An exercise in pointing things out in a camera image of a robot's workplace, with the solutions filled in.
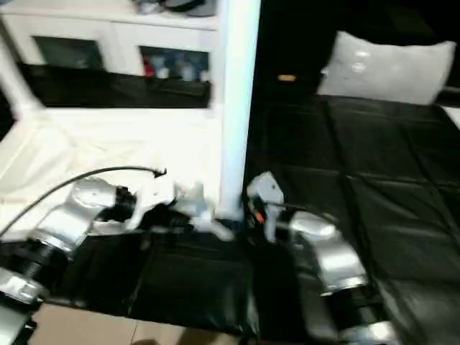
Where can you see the black cabinet with gold label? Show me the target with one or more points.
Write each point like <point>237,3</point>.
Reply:
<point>295,36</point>

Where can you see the black work mat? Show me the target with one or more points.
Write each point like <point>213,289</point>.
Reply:
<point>374,180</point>

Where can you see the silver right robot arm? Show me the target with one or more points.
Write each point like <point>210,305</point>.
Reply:
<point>327,259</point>

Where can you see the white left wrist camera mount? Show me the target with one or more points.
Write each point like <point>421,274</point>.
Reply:
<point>154,195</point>

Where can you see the flat white board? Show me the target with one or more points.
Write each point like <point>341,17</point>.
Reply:
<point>454,115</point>

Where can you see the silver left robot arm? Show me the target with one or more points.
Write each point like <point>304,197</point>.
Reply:
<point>72,215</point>

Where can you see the white plastic table leg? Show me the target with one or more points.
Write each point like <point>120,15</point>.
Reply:
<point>14,79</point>
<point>237,93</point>

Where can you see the white cabinet with glass doors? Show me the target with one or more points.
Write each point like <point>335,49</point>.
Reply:
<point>108,32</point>

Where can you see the white plastic table top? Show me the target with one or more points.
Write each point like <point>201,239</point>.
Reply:
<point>108,144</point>

